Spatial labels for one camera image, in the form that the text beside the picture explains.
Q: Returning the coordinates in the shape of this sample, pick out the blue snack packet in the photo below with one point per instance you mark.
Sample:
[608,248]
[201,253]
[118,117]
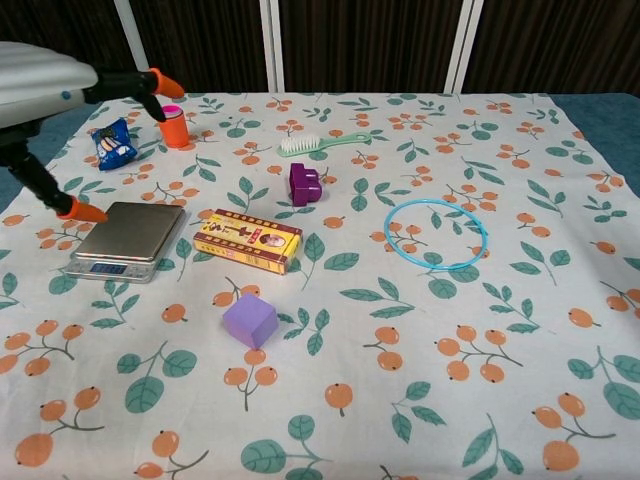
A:
[112,145]

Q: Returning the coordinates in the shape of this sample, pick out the floral print tablecloth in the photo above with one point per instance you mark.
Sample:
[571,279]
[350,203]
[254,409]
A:
[380,350]

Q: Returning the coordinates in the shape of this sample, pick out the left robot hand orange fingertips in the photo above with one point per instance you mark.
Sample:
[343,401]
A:
[35,75]

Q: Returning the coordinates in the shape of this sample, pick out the yellow red carton box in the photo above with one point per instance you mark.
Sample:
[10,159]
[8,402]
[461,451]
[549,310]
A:
[250,240]

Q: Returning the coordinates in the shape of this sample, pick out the lilac foam cube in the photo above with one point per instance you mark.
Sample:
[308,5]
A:
[247,317]

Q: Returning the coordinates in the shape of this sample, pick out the small digital scale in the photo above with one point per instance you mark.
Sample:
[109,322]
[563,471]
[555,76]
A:
[132,232]

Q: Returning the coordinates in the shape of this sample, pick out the dark folding screen white frames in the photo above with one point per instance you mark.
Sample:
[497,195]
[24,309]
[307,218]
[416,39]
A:
[375,45]

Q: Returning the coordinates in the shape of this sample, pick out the orange cup pink lid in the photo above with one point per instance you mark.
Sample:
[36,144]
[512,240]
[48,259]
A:
[174,131]

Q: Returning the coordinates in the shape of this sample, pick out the purple toy block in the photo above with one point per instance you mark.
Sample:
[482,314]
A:
[305,186]

